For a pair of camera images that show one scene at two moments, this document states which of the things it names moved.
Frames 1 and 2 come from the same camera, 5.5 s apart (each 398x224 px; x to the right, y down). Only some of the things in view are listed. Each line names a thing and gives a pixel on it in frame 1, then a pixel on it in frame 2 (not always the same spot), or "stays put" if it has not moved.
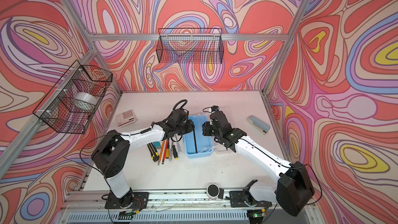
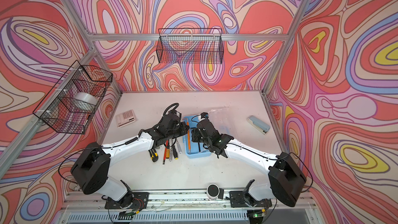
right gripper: [205, 128] → [196, 131]
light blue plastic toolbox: [202, 145] stays put
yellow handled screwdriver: [167, 152] stays put
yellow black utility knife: [154, 155] stays put
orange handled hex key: [162, 146] → [189, 141]
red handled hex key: [167, 142] stays put
